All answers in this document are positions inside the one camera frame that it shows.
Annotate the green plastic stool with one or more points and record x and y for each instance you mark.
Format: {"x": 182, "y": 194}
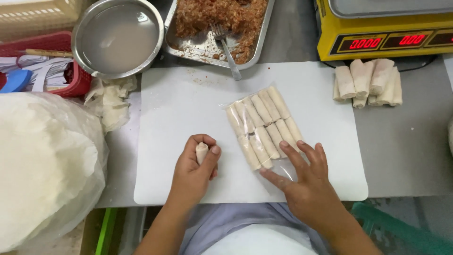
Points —
{"x": 396, "y": 230}

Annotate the loose pile of spring rolls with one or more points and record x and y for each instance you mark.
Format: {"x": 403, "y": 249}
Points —
{"x": 368, "y": 81}

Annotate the cloudy water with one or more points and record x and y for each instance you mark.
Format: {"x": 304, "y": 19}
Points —
{"x": 116, "y": 39}

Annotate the metal fork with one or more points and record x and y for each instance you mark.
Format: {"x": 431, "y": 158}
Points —
{"x": 230, "y": 56}

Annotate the brown minced filling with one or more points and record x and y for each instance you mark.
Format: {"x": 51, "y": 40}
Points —
{"x": 226, "y": 14}

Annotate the white cutting mat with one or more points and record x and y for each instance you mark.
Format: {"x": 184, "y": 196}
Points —
{"x": 184, "y": 117}

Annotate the person's right hand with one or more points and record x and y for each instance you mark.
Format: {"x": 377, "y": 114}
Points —
{"x": 311, "y": 191}

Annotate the clear plastic bag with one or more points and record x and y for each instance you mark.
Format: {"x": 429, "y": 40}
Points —
{"x": 283, "y": 170}

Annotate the person's left hand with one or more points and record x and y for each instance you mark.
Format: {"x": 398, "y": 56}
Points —
{"x": 189, "y": 177}

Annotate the white apron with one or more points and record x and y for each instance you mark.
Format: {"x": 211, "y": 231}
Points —
{"x": 258, "y": 242}

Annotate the heap of white paper strips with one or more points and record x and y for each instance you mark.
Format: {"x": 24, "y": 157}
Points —
{"x": 46, "y": 72}

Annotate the lavender shirt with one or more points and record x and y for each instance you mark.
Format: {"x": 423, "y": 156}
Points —
{"x": 219, "y": 219}

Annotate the single uncooked spring roll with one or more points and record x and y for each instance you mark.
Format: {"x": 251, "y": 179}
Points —
{"x": 201, "y": 153}

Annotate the cream plastic basket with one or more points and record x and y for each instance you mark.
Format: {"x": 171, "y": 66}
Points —
{"x": 32, "y": 17}

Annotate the yellow digital scale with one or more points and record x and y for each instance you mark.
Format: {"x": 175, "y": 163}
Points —
{"x": 329, "y": 39}

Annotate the rectangular metal tray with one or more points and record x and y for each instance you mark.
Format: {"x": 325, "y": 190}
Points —
{"x": 198, "y": 48}

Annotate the red plastic basket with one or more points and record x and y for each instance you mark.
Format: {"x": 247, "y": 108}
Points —
{"x": 76, "y": 79}

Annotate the blue plastic tool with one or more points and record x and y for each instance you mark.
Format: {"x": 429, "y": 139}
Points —
{"x": 16, "y": 80}

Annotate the round metal bowl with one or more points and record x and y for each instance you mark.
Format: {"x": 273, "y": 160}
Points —
{"x": 79, "y": 56}

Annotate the rows of bagged spring rolls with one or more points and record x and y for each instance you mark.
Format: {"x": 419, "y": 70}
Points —
{"x": 262, "y": 124}

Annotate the crumpled wrapper scraps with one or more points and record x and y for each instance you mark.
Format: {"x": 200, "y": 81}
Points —
{"x": 109, "y": 102}

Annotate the green bar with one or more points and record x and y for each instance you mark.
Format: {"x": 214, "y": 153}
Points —
{"x": 105, "y": 230}

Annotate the bag of white wrapper sheets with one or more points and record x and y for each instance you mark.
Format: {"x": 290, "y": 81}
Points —
{"x": 46, "y": 166}

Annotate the wooden stick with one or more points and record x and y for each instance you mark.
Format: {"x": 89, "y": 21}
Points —
{"x": 49, "y": 53}

